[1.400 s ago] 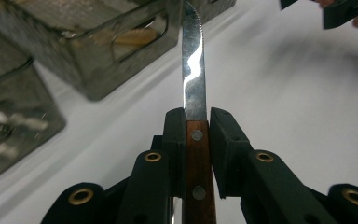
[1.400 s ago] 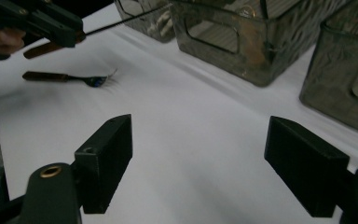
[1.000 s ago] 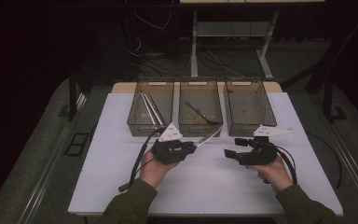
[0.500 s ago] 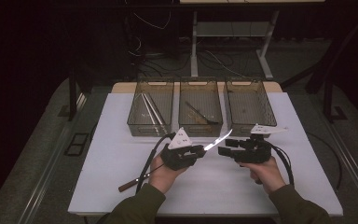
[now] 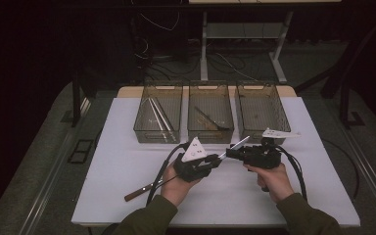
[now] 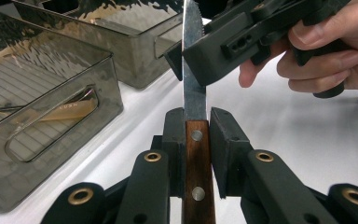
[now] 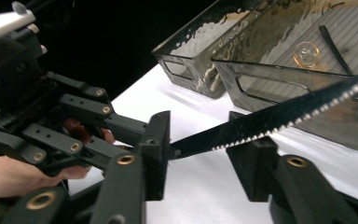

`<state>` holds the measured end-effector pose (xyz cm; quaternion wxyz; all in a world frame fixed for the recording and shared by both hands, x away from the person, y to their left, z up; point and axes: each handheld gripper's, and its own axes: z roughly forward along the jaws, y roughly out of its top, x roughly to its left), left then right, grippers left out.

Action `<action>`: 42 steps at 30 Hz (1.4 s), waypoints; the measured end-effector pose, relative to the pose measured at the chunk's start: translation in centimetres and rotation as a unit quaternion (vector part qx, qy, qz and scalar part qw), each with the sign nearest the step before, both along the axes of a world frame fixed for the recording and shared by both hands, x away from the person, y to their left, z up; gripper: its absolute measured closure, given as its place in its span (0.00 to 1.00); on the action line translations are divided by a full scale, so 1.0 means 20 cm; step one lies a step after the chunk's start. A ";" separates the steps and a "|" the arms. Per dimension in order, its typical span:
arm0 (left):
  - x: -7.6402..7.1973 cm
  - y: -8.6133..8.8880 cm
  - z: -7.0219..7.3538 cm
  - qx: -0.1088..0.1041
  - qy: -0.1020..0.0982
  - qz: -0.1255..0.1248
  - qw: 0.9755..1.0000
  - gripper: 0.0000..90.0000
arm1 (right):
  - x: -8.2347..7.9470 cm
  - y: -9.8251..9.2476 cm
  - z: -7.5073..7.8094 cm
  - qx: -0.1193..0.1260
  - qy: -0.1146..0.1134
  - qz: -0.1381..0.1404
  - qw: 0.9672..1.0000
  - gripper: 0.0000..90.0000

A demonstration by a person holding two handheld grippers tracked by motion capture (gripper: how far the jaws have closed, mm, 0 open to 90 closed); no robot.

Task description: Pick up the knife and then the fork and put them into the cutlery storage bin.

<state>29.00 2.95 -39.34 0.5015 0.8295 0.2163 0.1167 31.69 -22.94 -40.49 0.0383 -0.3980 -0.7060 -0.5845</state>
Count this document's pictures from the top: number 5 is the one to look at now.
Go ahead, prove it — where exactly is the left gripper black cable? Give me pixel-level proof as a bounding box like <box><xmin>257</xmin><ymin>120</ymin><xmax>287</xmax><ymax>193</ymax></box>
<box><xmin>146</xmin><ymin>142</ymin><xmax>190</xmax><ymax>207</ymax></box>

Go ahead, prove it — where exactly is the black rectangular floor frame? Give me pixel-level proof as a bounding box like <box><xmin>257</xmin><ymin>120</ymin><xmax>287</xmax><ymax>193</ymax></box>
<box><xmin>67</xmin><ymin>139</ymin><xmax>95</xmax><ymax>165</ymax></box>

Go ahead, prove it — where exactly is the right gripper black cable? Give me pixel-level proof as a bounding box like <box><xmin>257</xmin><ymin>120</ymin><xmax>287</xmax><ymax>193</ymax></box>
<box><xmin>275</xmin><ymin>145</ymin><xmax>308</xmax><ymax>202</ymax></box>

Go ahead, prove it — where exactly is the white metal desk frame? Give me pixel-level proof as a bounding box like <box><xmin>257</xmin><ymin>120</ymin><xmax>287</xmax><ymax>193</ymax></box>
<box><xmin>189</xmin><ymin>0</ymin><xmax>342</xmax><ymax>84</ymax></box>

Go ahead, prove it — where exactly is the long handled steel spoon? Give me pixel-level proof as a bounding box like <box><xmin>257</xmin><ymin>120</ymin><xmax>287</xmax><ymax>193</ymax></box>
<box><xmin>194</xmin><ymin>106</ymin><xmax>227</xmax><ymax>129</ymax></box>

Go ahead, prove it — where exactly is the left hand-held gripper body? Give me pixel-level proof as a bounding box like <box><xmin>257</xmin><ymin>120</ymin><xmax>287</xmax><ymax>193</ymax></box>
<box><xmin>173</xmin><ymin>136</ymin><xmax>214</xmax><ymax>183</ymax></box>

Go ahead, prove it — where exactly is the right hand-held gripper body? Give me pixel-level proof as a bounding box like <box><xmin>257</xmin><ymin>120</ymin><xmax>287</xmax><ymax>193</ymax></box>
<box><xmin>238</xmin><ymin>127</ymin><xmax>302</xmax><ymax>170</ymax></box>

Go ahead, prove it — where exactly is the transparent brown plastic bin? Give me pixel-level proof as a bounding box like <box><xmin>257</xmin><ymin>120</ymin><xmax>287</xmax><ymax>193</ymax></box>
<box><xmin>187</xmin><ymin>80</ymin><xmax>235</xmax><ymax>145</ymax></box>
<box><xmin>234</xmin><ymin>81</ymin><xmax>292</xmax><ymax>145</ymax></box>
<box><xmin>132</xmin><ymin>81</ymin><xmax>184</xmax><ymax>145</ymax></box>

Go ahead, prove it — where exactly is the white hanging cable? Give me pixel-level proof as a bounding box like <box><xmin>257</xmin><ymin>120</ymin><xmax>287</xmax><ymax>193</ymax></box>
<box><xmin>139</xmin><ymin>0</ymin><xmax>181</xmax><ymax>32</ymax></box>

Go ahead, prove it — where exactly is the person's left hand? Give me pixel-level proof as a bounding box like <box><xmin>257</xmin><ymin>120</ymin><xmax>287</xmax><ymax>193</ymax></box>
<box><xmin>160</xmin><ymin>161</ymin><xmax>204</xmax><ymax>208</ymax></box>

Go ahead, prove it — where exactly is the silver metal chopstick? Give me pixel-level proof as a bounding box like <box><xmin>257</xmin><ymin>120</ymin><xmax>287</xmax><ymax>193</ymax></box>
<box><xmin>147</xmin><ymin>97</ymin><xmax>172</xmax><ymax>142</ymax></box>
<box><xmin>153</xmin><ymin>99</ymin><xmax>178</xmax><ymax>143</ymax></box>

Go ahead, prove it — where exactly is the steel fork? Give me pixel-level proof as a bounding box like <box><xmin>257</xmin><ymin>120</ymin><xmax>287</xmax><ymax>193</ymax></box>
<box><xmin>219</xmin><ymin>135</ymin><xmax>252</xmax><ymax>161</ymax></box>

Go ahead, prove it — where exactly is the black metal stand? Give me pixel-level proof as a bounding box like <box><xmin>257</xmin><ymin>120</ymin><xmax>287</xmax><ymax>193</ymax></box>
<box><xmin>295</xmin><ymin>13</ymin><xmax>376</xmax><ymax>130</ymax></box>
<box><xmin>70</xmin><ymin>65</ymin><xmax>94</xmax><ymax>128</ymax></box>

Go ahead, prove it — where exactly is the metal floor rail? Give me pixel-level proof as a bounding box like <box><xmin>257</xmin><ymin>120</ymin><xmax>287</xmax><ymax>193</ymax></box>
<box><xmin>19</xmin><ymin>96</ymin><xmax>94</xmax><ymax>235</ymax></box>
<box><xmin>337</xmin><ymin>125</ymin><xmax>376</xmax><ymax>226</ymax></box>

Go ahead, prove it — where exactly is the white table mat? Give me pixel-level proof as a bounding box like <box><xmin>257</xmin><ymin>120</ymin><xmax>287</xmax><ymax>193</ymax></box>
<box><xmin>70</xmin><ymin>96</ymin><xmax>361</xmax><ymax>228</ymax></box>

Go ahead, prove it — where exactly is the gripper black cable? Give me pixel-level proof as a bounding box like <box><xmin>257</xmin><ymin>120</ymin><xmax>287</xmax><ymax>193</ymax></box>
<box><xmin>146</xmin><ymin>142</ymin><xmax>190</xmax><ymax>207</ymax></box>
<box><xmin>275</xmin><ymin>145</ymin><xmax>308</xmax><ymax>202</ymax></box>

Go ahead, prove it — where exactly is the person's right hand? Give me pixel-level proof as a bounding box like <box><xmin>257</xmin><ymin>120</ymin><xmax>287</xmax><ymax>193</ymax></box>
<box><xmin>244</xmin><ymin>162</ymin><xmax>296</xmax><ymax>204</ymax></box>

